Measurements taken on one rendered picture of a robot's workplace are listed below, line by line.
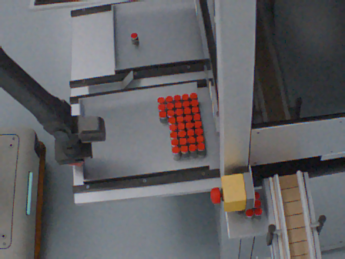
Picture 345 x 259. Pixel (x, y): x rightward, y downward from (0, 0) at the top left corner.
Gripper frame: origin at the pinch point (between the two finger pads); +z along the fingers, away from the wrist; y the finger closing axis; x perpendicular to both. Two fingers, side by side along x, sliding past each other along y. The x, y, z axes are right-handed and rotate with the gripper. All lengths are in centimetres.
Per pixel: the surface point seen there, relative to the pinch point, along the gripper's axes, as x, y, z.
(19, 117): 74, -46, 91
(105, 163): 0.2, 6.9, 2.2
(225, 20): -13, 38, -70
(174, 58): 31.6, 29.3, 1.9
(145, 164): -1.8, 18.0, 2.1
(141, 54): 34.6, 19.6, 2.0
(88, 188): -7.8, 2.2, 0.4
